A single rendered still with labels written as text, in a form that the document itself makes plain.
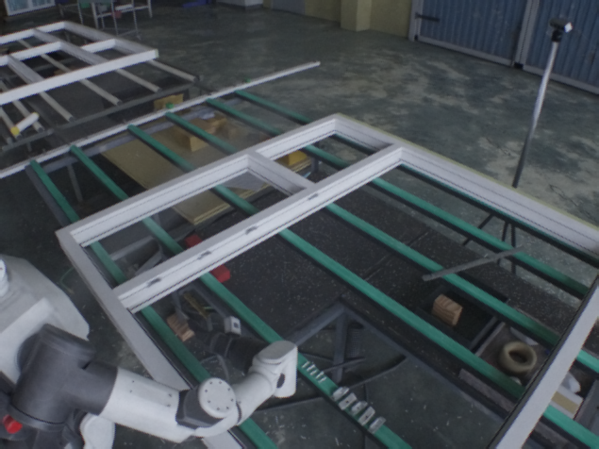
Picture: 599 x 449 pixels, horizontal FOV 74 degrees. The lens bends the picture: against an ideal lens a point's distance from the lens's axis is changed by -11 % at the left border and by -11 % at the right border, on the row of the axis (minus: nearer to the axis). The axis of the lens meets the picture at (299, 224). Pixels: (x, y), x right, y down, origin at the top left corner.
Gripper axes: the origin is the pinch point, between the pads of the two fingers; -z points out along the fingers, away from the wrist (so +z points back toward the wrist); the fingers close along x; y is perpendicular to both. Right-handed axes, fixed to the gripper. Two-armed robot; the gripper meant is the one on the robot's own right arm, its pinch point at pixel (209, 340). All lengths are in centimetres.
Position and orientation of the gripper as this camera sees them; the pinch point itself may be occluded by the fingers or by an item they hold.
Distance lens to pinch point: 118.8
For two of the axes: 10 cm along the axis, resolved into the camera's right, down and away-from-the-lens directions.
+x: -4.3, -4.0, -8.1
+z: 8.4, 1.4, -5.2
